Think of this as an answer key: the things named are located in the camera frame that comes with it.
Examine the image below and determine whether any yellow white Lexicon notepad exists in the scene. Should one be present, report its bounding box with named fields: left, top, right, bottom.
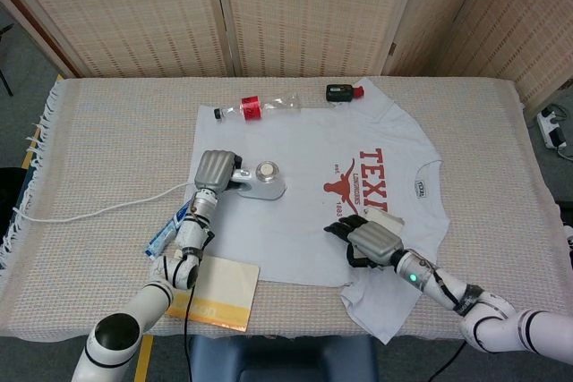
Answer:
left=163, top=254, right=261, bottom=334

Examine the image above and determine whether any black cylinder red cap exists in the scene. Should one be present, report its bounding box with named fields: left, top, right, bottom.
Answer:
left=324, top=82, right=366, bottom=102

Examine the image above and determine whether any white power strip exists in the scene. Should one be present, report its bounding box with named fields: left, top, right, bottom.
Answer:
left=536, top=106, right=569, bottom=150

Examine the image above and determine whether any black chair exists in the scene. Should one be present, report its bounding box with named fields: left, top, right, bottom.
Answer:
left=0, top=166, right=29, bottom=222

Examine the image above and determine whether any clear bottle red label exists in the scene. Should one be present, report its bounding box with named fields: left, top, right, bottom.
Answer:
left=211, top=91, right=302, bottom=123

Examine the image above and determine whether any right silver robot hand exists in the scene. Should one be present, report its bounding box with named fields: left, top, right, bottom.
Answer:
left=323, top=214, right=404, bottom=271

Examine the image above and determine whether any blue white toothpaste tube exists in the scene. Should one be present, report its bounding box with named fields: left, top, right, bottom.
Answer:
left=142, top=201, right=193, bottom=260

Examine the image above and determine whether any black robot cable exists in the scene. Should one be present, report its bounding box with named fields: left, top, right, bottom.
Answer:
left=423, top=339, right=469, bottom=382
left=183, top=251, right=201, bottom=382

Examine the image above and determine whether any woven folding screen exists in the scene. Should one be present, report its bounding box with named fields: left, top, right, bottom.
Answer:
left=0, top=0, right=573, bottom=106

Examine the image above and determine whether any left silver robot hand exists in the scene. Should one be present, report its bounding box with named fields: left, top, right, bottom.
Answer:
left=192, top=149, right=245, bottom=198

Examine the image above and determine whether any white iron power cord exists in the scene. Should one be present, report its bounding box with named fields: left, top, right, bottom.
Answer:
left=13, top=183, right=198, bottom=225

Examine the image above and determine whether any white Texas Longhorns T-shirt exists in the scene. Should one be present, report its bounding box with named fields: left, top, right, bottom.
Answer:
left=191, top=77, right=451, bottom=345

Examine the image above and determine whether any white electric iron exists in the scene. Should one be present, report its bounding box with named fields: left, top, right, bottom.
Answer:
left=228, top=160, right=287, bottom=202

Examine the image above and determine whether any beige woven tablecloth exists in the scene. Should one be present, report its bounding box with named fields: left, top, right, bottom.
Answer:
left=0, top=75, right=573, bottom=341

